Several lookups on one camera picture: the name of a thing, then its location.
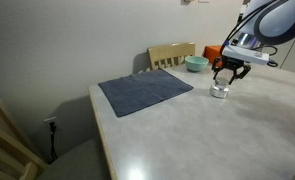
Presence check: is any wall outlet with plug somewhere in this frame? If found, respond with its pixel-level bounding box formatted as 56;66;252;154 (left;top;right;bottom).
43;117;58;131

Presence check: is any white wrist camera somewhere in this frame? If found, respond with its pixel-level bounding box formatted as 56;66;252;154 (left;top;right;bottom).
222;45;269;65

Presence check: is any black power cord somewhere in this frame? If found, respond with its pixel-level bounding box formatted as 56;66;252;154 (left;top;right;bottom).
48;121;59;162

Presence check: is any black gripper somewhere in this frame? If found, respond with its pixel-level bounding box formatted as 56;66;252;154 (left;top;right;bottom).
212;56;251;85

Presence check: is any wooden chair at left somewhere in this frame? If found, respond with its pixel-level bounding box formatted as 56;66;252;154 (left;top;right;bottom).
0;100;48;180

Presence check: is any teal bowl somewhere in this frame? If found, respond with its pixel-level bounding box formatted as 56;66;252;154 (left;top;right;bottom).
185;56;209;72

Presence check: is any light wooden chair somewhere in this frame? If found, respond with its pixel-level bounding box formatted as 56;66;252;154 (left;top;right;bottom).
148;42;195;70

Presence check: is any silver bowl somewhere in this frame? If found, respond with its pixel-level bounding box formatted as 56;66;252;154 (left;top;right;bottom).
209;80;229;99

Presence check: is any orange cardboard box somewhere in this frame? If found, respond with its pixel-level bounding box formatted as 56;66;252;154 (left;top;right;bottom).
203;45;221;64

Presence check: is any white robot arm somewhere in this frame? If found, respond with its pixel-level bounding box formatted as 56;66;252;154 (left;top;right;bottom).
212;0;295;84

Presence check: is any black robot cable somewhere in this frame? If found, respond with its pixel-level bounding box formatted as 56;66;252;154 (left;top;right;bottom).
218;0;279;68

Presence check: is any dark blue cloth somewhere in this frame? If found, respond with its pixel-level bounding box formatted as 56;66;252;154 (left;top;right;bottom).
98;69;193;117

